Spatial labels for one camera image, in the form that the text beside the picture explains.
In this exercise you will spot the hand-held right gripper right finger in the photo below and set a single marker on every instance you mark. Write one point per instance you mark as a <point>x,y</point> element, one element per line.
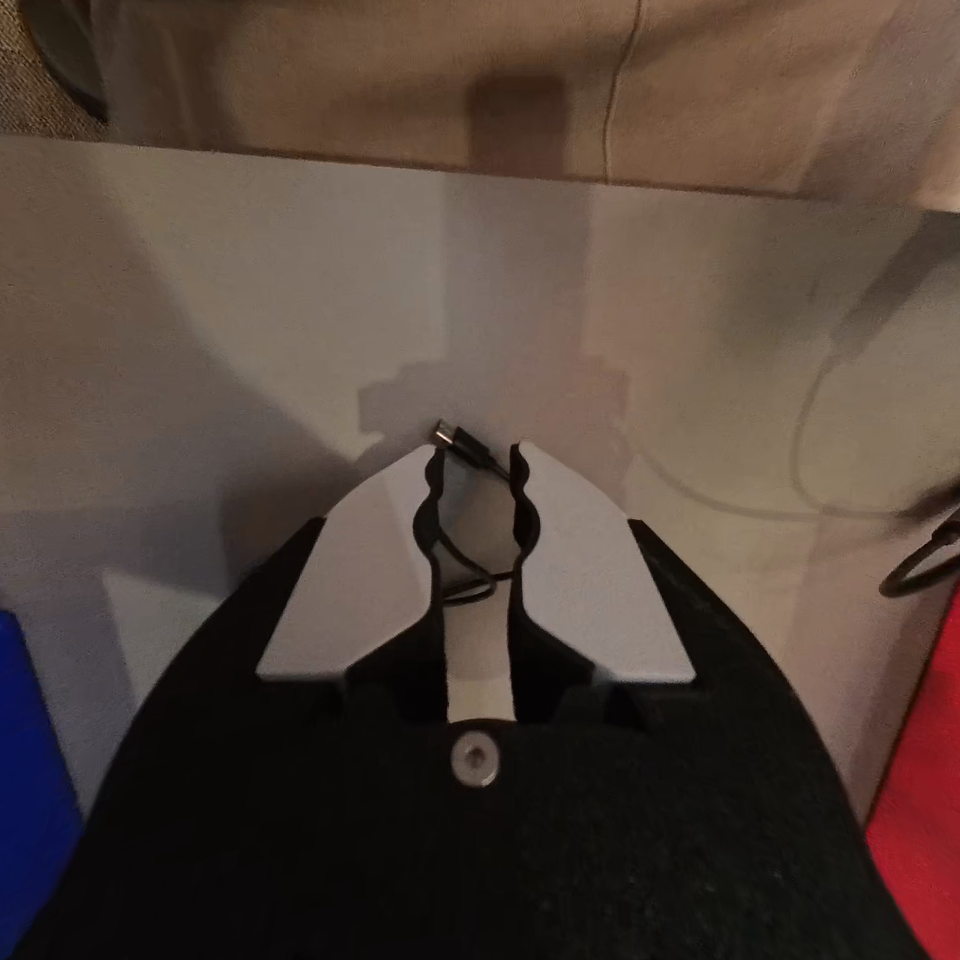
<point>600,592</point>

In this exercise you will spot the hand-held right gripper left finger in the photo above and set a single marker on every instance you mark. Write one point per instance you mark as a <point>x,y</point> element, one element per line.
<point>352,592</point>

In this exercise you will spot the blue storage bin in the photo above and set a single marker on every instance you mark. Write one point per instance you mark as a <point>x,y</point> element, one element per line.
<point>30,750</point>

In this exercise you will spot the red storage bin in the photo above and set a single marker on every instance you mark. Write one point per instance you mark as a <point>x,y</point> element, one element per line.
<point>922,787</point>

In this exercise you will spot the grey desk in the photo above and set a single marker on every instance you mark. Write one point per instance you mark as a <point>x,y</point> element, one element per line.
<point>300,300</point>

